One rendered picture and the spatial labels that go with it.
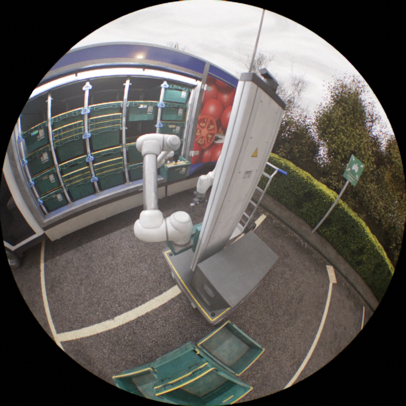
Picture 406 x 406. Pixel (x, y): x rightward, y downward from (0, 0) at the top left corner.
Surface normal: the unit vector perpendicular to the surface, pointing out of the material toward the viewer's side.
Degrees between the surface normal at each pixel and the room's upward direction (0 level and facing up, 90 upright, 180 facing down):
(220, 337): 0
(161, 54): 90
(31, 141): 91
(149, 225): 45
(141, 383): 21
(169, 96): 92
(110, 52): 90
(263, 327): 0
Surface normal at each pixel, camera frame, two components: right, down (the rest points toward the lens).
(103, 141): 0.63, 0.65
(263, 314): 0.18, -0.77
